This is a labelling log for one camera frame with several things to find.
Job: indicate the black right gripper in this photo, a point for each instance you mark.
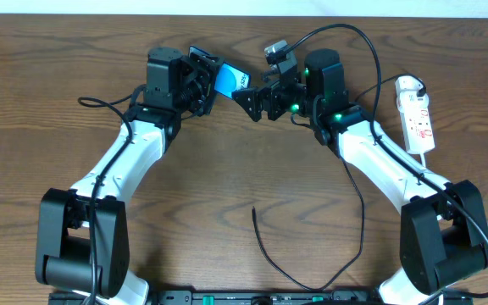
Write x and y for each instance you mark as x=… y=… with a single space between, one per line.
x=267 y=100

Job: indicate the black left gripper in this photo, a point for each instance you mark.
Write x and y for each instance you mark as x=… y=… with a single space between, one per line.
x=207 y=79

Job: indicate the blue Galaxy smartphone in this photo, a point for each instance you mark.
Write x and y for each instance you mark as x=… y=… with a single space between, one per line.
x=231 y=79

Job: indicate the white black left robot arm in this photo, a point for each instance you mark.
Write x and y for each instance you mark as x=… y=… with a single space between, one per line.
x=82 y=237

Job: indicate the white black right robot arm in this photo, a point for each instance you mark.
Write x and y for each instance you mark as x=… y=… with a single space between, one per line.
x=444 y=232

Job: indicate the white power strip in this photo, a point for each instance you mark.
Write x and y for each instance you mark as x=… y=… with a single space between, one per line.
x=417 y=129

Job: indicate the white USB wall charger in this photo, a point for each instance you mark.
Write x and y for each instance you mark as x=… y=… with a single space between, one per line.
x=410 y=94

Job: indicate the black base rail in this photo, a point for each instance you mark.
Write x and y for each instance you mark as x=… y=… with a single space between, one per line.
x=262 y=298

